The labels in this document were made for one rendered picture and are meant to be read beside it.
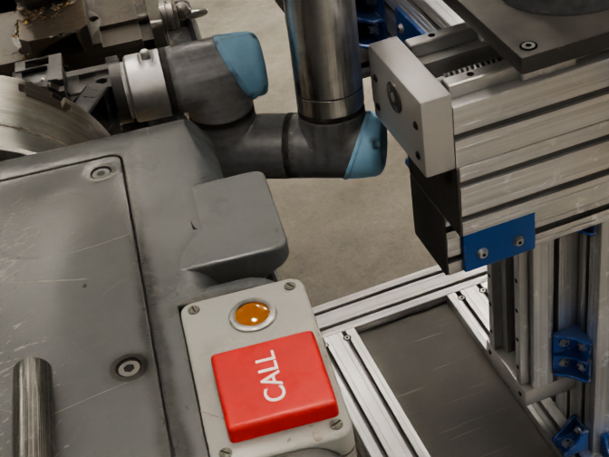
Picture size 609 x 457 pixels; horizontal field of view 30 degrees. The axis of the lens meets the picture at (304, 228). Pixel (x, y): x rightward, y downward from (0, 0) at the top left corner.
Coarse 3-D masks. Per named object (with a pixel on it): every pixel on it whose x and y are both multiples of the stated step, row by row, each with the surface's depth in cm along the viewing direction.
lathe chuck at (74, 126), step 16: (0, 80) 101; (16, 80) 102; (0, 96) 99; (16, 96) 100; (0, 112) 97; (16, 112) 98; (32, 112) 99; (48, 112) 100; (64, 112) 102; (80, 112) 105; (16, 128) 96; (32, 128) 97; (48, 128) 98; (64, 128) 100; (80, 128) 102; (96, 128) 105; (64, 144) 98
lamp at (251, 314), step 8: (248, 304) 68; (256, 304) 68; (264, 304) 68; (240, 312) 68; (248, 312) 67; (256, 312) 67; (264, 312) 67; (240, 320) 67; (248, 320) 67; (256, 320) 67; (264, 320) 67
